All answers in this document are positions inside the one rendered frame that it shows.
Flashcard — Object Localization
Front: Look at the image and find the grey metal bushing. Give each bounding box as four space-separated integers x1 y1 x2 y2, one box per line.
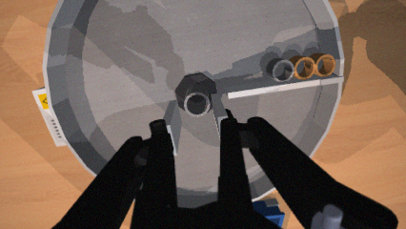
266 58 294 83
187 84 208 108
184 87 210 117

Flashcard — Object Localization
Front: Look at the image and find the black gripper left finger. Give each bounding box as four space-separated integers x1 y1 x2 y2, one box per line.
51 100 182 229

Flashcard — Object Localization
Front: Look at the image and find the bronze bushing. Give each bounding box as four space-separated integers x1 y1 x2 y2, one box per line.
289 55 315 80
309 53 335 77

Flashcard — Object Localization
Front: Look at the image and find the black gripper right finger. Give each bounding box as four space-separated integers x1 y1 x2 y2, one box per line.
211 94 398 229

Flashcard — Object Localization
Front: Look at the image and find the blue crate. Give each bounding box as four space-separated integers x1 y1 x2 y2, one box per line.
253 198 285 228

